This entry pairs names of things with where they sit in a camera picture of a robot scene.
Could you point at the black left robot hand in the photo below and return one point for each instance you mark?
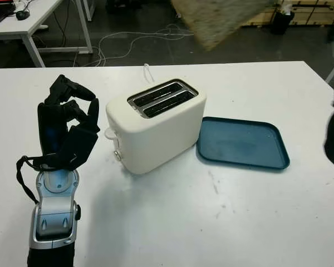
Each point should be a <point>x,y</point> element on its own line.
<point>50,128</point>

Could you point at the white two-slot toaster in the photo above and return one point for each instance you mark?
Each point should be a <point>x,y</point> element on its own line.
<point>156,139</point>

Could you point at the slice of brown bread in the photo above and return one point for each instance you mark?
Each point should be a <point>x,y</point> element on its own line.
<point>220,19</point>

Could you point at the dark blue plastic tray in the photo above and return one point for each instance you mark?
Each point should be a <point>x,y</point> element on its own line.
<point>239,144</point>

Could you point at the white slanted table leg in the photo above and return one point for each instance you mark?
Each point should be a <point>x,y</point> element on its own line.
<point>331,74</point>

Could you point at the white office desk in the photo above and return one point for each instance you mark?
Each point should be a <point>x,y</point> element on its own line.
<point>36,15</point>

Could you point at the black computer mouse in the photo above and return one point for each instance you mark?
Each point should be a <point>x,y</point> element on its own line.
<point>22,15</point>

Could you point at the black laptop with pink screen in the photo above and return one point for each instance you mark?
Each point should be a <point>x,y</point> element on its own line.
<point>0,11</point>

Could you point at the black trash bin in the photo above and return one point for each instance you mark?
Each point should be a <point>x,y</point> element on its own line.
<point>281,23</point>

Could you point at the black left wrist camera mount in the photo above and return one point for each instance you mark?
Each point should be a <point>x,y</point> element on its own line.
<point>78,142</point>

